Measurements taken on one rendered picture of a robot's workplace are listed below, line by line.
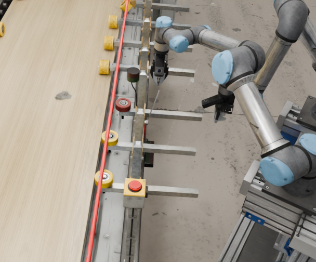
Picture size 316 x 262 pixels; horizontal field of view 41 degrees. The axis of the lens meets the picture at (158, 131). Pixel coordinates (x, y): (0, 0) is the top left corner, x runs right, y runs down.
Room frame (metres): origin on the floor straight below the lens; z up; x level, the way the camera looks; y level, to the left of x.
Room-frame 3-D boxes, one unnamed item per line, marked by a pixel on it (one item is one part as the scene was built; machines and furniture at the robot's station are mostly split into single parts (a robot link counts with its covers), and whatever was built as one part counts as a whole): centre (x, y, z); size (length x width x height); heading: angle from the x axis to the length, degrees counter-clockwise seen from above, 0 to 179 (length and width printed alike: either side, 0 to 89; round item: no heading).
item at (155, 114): (1.68, 0.00, 0.84); 0.43 x 0.03 x 0.04; 94
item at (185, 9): (2.68, 0.07, 0.95); 0.36 x 0.03 x 0.03; 94
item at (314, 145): (1.14, -0.57, 1.21); 0.13 x 0.12 x 0.14; 126
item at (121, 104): (1.67, 0.19, 0.85); 0.08 x 0.08 x 0.11
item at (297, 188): (1.14, -0.58, 1.09); 0.15 x 0.15 x 0.10
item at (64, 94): (1.67, 0.51, 0.91); 0.09 x 0.07 x 0.02; 121
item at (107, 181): (1.17, 0.21, 0.85); 0.08 x 0.08 x 0.11
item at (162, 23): (1.74, 0.03, 1.30); 0.09 x 0.08 x 0.11; 36
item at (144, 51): (1.88, 0.12, 0.87); 0.03 x 0.03 x 0.48; 4
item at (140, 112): (1.39, 0.09, 0.87); 0.03 x 0.03 x 0.48; 4
